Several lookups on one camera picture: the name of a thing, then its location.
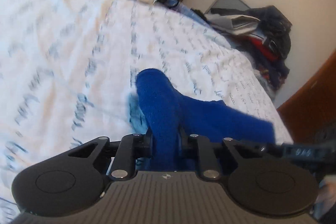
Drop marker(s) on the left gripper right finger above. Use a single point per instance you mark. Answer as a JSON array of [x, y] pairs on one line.
[[255, 180]]

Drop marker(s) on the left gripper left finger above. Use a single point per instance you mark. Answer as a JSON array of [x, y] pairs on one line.
[[74, 180]]

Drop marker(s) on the blue knit sweater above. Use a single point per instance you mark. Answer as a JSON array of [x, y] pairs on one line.
[[167, 111]]

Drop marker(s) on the clothes pile on right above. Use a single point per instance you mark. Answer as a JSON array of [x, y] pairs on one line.
[[262, 32]]

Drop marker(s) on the brown wooden furniture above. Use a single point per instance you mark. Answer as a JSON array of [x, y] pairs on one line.
[[312, 107]]

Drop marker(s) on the white script-print bedsheet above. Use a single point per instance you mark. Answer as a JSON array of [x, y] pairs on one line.
[[68, 67]]

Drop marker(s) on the grey framed board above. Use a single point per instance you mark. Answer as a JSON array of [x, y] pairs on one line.
[[228, 4]]

